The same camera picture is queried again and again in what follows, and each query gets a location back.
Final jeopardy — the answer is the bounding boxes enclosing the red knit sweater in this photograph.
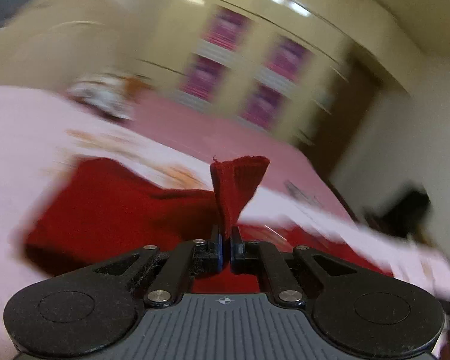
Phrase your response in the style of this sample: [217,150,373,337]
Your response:
[23,156,393,276]

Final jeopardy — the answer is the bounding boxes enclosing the pink bed cover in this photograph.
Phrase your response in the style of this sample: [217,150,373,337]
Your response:
[126,90,352,222]

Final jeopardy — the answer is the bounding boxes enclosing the lower right purple poster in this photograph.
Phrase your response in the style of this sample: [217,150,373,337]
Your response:
[241,83,285,130]

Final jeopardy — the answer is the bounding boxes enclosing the purple poster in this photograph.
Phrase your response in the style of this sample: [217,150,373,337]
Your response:
[178,55,227,103]
[265,35,313,83]
[241,83,285,130]
[196,7,251,67]

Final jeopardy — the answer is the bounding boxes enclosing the black bag on chair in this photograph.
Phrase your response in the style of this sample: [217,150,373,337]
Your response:
[363,184,432,239]

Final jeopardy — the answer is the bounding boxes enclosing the lower left purple poster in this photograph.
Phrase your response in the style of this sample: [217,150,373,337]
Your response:
[178,55,227,103]

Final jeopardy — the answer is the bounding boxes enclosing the orange cushion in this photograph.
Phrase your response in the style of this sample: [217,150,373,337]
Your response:
[124,76,153,98]

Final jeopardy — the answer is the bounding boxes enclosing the patterned pillow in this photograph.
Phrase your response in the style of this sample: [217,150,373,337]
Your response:
[66,75,134,120]

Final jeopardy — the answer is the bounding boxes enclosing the upper right purple poster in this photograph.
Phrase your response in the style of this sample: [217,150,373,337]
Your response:
[265,35,313,83]

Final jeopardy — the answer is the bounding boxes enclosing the brown wooden door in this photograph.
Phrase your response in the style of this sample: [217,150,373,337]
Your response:
[299,40,384,166]

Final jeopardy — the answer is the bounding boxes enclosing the white floral bed sheet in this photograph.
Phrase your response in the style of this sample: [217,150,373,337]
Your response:
[0,86,450,359]

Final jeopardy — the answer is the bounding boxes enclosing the cream wardrobe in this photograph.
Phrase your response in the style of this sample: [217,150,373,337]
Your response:
[131,0,424,141]

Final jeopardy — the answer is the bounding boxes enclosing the upper left purple poster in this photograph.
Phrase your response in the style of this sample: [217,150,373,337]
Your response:
[196,7,251,67]

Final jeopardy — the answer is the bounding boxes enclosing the cream curved headboard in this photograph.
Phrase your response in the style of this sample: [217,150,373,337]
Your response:
[0,0,128,90]

